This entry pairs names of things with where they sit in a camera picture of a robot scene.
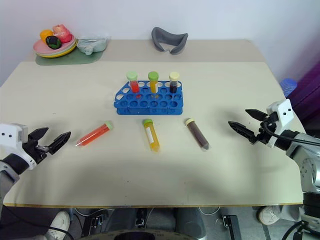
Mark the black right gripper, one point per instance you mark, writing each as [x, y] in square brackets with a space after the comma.
[267, 130]

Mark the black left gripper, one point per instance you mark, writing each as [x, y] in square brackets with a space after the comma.
[33, 150]

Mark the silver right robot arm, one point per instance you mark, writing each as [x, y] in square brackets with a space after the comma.
[310, 170]

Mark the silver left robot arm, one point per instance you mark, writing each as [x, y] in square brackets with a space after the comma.
[11, 163]

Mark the red liquid tube green cap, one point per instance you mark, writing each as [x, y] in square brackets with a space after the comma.
[96, 133]
[134, 83]

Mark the dark liquid tube cream cap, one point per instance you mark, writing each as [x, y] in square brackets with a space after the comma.
[173, 83]
[197, 135]

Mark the yellow liquid tube green cap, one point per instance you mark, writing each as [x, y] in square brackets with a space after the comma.
[151, 136]
[153, 83]

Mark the blue test tube rack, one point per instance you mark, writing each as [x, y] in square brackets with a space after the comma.
[150, 105]

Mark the blue capped bottle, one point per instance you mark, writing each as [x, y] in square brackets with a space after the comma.
[288, 85]

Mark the purple cloth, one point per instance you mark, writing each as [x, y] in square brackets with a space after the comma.
[308, 85]

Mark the yellow plate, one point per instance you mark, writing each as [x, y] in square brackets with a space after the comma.
[62, 55]

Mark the white shoe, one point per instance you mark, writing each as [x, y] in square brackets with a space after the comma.
[270, 215]
[60, 225]

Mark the green placemat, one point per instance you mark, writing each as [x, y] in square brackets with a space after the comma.
[85, 58]

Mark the pink plate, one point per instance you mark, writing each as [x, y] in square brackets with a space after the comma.
[40, 47]

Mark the light green plate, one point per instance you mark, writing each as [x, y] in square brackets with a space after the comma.
[71, 48]

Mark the black and green fruit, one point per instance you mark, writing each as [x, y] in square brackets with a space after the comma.
[53, 42]

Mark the black box under table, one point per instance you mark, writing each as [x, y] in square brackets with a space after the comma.
[93, 225]
[231, 226]

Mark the orange fruit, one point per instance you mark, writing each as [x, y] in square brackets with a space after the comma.
[46, 35]

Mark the pale green pouch in plastic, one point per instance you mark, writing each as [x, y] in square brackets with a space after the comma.
[91, 43]

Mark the beige table mat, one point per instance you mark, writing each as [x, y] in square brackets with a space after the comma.
[150, 175]

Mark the red apple in foam net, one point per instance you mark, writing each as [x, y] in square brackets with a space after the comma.
[62, 32]

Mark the grey eye mask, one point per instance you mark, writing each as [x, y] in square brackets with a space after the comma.
[165, 37]

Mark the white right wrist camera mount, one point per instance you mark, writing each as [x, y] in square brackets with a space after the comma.
[285, 112]

